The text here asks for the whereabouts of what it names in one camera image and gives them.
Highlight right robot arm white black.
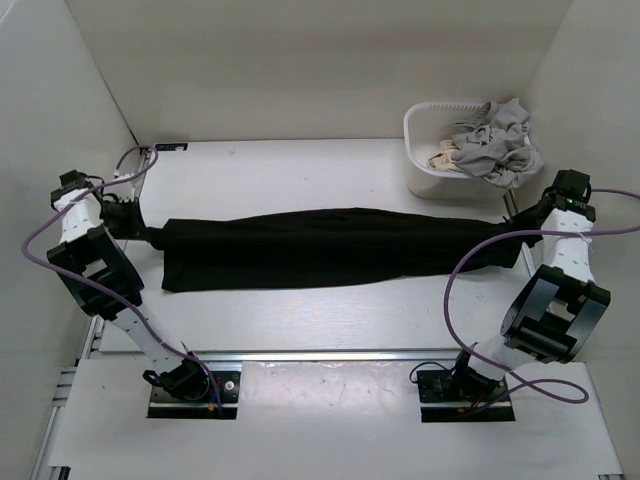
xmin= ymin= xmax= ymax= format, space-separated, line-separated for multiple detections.
xmin=410 ymin=170 xmax=611 ymax=403

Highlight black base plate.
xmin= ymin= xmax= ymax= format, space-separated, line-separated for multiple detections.
xmin=147 ymin=369 xmax=242 ymax=420
xmin=413 ymin=369 xmax=516 ymax=423

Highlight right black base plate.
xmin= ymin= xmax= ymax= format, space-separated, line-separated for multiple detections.
xmin=413 ymin=369 xmax=516 ymax=423

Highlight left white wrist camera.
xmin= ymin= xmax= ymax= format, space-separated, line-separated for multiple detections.
xmin=106 ymin=173 xmax=136 ymax=201

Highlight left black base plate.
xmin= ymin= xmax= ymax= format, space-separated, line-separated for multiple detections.
xmin=147 ymin=369 xmax=242 ymax=420

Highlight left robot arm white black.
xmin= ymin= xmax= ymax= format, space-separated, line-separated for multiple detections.
xmin=47 ymin=170 xmax=213 ymax=402

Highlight beige crumpled garment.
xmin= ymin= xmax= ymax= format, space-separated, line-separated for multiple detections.
xmin=427 ymin=140 xmax=461 ymax=172

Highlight grey crumpled garment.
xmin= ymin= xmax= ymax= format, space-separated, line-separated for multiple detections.
xmin=451 ymin=98 xmax=544 ymax=190

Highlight white plastic basket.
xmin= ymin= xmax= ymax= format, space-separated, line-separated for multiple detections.
xmin=403 ymin=102 xmax=505 ymax=204

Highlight black trousers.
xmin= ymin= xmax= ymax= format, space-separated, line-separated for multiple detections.
xmin=147 ymin=208 xmax=513 ymax=293

